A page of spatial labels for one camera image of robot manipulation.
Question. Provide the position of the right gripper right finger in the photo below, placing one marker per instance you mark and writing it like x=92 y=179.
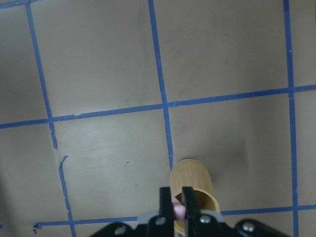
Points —
x=198 y=222

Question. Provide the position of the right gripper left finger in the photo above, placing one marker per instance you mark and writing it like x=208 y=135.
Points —
x=162 y=224

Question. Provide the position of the bamboo chopstick holder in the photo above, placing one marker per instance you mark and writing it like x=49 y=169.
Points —
x=192 y=173

